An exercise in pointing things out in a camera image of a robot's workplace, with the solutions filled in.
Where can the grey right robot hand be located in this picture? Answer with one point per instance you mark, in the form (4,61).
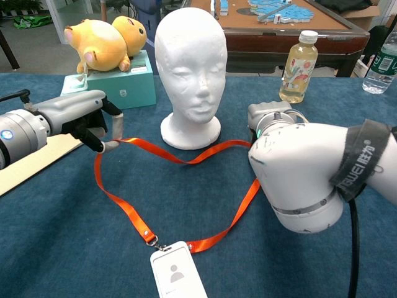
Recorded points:
(266,107)

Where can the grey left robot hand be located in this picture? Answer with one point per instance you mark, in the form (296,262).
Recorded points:
(77,102)

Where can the white badge card holder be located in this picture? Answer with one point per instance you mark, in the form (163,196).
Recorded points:
(176,273)

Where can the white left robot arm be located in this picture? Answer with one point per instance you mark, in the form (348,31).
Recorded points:
(21,133)

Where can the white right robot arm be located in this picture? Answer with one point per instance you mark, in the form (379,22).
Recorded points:
(294,174)

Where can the white foam mannequin head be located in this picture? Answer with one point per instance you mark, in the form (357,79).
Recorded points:
(189,62)

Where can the teal tissue pack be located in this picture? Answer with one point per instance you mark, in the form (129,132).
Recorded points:
(74,83)

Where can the yellow tea bottle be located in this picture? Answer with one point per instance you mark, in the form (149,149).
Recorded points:
(297,71)

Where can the teal cardboard box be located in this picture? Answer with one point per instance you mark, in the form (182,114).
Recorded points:
(130,87)

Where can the yellow plush toy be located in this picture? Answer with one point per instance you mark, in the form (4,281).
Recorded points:
(99,43)

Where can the brown wooden mahjong table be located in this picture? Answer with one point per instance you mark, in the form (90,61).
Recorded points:
(263,43)

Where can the beige notebook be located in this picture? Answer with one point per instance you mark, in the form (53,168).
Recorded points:
(31,167)

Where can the brown wooden furniture leg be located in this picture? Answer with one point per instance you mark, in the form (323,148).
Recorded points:
(9,49)

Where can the green bag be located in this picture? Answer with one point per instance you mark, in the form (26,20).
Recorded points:
(31,21)

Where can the blue mahjong tiles heap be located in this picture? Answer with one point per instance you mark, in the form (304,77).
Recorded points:
(288,10)

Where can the blue machine housing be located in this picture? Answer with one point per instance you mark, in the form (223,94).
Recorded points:
(145,18)

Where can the green plant row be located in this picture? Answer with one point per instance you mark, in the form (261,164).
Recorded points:
(18,6)

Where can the clear water bottle green label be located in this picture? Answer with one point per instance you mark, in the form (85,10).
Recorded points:
(380,68)

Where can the black bag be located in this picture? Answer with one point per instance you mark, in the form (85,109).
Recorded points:
(376,37)

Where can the brown cardboard box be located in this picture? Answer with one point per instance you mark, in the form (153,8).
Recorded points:
(363,18)

